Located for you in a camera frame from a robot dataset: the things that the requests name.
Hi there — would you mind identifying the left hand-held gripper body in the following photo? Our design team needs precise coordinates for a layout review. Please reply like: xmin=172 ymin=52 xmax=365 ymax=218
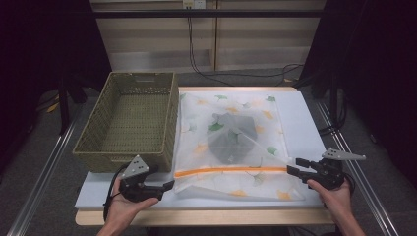
xmin=118 ymin=154 xmax=165 ymax=203

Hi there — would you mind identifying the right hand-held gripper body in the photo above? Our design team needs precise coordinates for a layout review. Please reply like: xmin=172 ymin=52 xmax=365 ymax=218
xmin=307 ymin=147 xmax=368 ymax=192

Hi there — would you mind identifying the leaf-print mesh laundry bag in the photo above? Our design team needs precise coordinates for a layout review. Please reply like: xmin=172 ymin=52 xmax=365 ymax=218
xmin=172 ymin=91 xmax=307 ymax=203

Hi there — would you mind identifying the green woven basket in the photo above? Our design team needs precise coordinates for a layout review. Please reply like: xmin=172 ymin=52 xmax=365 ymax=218
xmin=72 ymin=71 xmax=181 ymax=174

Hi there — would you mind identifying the black garment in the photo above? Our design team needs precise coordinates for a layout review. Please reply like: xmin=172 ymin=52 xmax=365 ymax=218
xmin=208 ymin=111 xmax=259 ymax=164

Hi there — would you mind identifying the person's left hand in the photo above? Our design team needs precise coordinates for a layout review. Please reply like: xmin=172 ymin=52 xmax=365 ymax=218
xmin=97 ymin=194 xmax=160 ymax=234

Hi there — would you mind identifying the person's right hand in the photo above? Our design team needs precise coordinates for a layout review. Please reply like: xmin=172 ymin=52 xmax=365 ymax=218
xmin=306 ymin=178 xmax=354 ymax=224

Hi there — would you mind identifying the white foam board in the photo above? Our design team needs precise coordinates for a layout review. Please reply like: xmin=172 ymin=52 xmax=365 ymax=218
xmin=74 ymin=90 xmax=331 ymax=211

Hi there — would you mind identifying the black metal stand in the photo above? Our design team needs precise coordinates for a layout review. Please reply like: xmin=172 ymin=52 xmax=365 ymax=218
xmin=294 ymin=69 xmax=349 ymax=138
xmin=56 ymin=74 xmax=89 ymax=136

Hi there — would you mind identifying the black horizontal bar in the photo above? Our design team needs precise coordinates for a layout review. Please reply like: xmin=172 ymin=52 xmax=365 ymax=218
xmin=92 ymin=9 xmax=327 ymax=20

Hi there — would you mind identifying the left hand-held gripper cable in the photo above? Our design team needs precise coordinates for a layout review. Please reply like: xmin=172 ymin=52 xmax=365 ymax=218
xmin=102 ymin=162 xmax=128 ymax=221

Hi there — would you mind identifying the hand-held gripper cable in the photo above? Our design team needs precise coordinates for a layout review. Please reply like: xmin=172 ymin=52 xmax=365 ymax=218
xmin=102 ymin=162 xmax=128 ymax=221
xmin=341 ymin=171 xmax=357 ymax=199

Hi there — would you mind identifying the right hand-held gripper cable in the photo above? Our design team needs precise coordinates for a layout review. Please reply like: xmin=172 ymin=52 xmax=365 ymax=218
xmin=341 ymin=171 xmax=357 ymax=199

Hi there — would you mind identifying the metal floor rail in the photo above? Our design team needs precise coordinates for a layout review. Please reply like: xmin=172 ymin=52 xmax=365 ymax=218
xmin=6 ymin=106 xmax=85 ymax=236
xmin=315 ymin=100 xmax=400 ymax=236

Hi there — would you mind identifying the black looped floor cable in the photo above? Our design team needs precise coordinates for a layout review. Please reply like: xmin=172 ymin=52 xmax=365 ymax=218
xmin=274 ymin=63 xmax=305 ymax=87

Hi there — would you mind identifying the black wall cable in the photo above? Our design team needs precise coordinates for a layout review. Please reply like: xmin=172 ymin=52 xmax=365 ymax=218
xmin=187 ymin=16 xmax=286 ymax=88

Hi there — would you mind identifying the white wall socket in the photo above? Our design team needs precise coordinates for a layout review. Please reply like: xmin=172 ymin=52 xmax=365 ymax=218
xmin=182 ymin=0 xmax=208 ymax=10

